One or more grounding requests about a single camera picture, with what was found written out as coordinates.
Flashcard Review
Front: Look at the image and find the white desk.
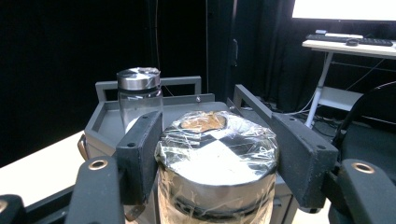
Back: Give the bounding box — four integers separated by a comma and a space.
301, 38, 396, 129

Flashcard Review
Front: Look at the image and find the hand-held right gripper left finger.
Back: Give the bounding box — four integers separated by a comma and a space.
115, 110, 164, 206

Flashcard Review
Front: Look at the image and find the grey metal rack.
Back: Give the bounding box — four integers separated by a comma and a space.
77, 75, 302, 224

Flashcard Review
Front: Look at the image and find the glass jar with brown contents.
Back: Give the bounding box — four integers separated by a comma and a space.
154, 109, 280, 224

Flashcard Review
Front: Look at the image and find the glass jar with white contents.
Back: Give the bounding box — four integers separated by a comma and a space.
116, 66, 164, 135

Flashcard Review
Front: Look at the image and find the lit monitor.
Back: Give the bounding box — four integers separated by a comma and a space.
291, 0, 396, 22

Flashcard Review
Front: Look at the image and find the black keyboard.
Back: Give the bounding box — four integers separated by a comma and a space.
304, 33, 394, 48

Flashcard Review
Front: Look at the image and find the black folding chair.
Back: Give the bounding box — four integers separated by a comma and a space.
332, 80, 396, 190

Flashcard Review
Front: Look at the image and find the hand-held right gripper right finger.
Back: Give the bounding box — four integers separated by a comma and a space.
271, 112, 340, 209

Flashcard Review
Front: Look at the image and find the white floor cable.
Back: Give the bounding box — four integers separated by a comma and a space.
284, 88, 322, 118

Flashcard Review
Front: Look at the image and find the dark curtain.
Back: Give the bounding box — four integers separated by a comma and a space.
207, 0, 312, 114

